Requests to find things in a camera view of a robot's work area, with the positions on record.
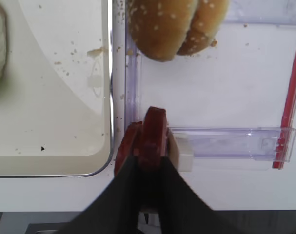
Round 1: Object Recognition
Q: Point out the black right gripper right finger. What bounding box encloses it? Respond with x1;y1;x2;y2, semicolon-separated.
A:
159;157;240;234

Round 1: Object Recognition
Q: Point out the rear sesame bun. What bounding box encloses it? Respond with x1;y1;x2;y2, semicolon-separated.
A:
177;0;230;56

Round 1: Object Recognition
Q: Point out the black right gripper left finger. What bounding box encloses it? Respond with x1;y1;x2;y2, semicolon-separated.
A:
56;156;139;234

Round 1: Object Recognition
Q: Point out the white foam stopper right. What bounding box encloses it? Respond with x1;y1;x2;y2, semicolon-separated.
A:
168;130;194;172

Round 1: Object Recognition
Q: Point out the lower right clear holder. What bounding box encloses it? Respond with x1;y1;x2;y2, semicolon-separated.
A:
172;127;296;163

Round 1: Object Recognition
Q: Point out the front sesame bun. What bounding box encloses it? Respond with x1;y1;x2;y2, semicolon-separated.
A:
127;0;199;62

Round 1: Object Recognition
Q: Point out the sesame bun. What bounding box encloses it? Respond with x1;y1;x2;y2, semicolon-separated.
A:
177;0;230;56
127;0;199;62

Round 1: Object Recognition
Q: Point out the right red strip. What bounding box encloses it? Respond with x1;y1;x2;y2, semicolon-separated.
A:
272;51;296;170

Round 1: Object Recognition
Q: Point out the round sausage slice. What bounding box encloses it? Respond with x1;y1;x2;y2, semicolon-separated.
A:
138;106;167;172

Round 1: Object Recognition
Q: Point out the stack of sausage slices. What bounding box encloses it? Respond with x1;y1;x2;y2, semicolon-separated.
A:
114;121;143;176

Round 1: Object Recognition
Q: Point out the cream metal tray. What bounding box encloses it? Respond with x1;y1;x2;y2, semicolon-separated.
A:
0;0;113;177

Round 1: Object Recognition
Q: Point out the upper right clear holder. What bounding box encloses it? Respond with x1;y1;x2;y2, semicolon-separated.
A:
225;0;296;26

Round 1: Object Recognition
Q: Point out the clear holder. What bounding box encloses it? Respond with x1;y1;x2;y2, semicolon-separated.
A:
172;127;296;163
225;0;296;26

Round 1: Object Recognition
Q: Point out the right long clear divider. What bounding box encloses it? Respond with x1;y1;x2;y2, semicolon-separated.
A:
124;26;141;128

